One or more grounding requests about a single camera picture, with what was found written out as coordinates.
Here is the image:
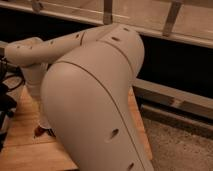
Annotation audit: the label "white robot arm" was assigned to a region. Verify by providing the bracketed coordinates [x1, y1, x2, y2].
[4, 24, 154, 171]

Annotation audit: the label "black cables and equipment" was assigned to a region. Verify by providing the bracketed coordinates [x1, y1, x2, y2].
[0, 56, 25, 148]

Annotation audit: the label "metal frame rails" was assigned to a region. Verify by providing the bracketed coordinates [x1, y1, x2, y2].
[0, 0, 213, 121]

